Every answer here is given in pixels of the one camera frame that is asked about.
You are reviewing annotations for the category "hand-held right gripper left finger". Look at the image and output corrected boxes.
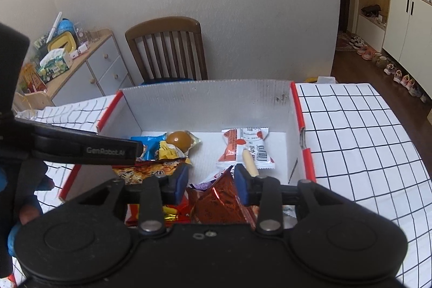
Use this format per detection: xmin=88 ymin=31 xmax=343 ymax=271
xmin=82 ymin=164 xmax=190 ymax=236

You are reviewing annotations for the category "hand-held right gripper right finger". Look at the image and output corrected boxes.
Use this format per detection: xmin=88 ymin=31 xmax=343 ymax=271
xmin=234 ymin=163 xmax=339 ymax=236

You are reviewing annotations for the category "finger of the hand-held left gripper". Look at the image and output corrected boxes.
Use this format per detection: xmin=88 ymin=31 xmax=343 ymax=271
xmin=15 ymin=119 xmax=145 ymax=166

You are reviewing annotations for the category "sausage stick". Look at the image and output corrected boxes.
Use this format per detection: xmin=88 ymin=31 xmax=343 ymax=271
xmin=242 ymin=149 xmax=260 ymax=179

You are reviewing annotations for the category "small yellow candy packet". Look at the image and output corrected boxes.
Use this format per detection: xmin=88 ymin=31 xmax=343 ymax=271
xmin=163 ymin=205 xmax=184 ymax=220

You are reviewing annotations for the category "red yellow snack packet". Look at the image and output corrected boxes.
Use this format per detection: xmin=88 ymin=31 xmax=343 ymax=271
xmin=113 ymin=158 xmax=193 ymax=186

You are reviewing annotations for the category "clear braised egg packet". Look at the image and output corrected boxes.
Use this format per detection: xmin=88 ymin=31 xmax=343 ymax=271
xmin=157 ymin=130 xmax=202 ymax=160

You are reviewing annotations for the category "white orange cake packet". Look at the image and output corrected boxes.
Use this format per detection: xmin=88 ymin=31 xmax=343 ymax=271
xmin=216 ymin=128 xmax=275 ymax=170

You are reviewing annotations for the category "blue cookie packet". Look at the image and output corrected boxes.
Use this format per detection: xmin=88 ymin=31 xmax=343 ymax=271
xmin=131 ymin=135 xmax=166 ymax=161

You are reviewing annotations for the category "red cardboard box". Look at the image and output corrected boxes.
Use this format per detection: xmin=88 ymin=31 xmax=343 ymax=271
xmin=57 ymin=79 xmax=318 ymax=229

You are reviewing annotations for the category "person's left hand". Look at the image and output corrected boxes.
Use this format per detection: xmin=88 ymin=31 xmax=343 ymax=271
xmin=18 ymin=202 xmax=44 ymax=226

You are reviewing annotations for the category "orange snack bag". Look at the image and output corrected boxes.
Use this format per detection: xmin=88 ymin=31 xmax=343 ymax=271
xmin=19 ymin=63 xmax=47 ymax=93

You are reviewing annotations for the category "wooden rack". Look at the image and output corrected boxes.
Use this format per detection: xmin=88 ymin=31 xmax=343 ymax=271
xmin=13 ymin=89 xmax=56 ymax=110

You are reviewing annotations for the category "green print tissue box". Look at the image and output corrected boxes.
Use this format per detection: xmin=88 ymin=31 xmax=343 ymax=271
xmin=38 ymin=49 xmax=73 ymax=83

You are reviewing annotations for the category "yellow storage box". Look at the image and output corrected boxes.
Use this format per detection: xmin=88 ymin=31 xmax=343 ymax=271
xmin=46 ymin=32 xmax=77 ymax=54

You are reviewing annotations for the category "white stick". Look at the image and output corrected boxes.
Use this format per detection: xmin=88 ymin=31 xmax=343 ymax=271
xmin=47 ymin=12 xmax=63 ymax=44

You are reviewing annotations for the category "blue container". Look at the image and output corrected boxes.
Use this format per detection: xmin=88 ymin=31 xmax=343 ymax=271
xmin=56 ymin=19 xmax=75 ymax=35

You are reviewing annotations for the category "small white item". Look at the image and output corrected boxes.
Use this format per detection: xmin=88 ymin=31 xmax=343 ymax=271
xmin=69 ymin=44 xmax=90 ymax=58

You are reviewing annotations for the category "wooden top side cabinet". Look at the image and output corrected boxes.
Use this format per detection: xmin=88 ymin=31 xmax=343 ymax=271
xmin=44 ymin=29 xmax=136 ymax=106

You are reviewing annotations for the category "checked tablecloth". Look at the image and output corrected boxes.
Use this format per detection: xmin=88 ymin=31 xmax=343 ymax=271
xmin=13 ymin=82 xmax=432 ymax=278

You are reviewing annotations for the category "yellow object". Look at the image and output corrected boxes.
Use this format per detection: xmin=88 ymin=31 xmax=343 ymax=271
xmin=305 ymin=75 xmax=333 ymax=84

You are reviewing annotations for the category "wooden chair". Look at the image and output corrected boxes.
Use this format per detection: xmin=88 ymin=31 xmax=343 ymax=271
xmin=125 ymin=16 xmax=209 ymax=83

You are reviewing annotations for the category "row of shoes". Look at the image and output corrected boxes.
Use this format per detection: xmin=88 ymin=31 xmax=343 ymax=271
xmin=347 ymin=33 xmax=430 ymax=104

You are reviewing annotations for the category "low white shoe bench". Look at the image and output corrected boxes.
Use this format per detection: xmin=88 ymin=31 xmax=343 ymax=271
xmin=356 ymin=9 xmax=387 ymax=53

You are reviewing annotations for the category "black bag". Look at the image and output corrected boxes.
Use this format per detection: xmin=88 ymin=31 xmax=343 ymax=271
xmin=361 ymin=5 xmax=382 ymax=17

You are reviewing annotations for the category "white wall cabinet unit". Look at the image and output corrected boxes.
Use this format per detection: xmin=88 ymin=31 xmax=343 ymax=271
xmin=381 ymin=0 xmax=432 ymax=90

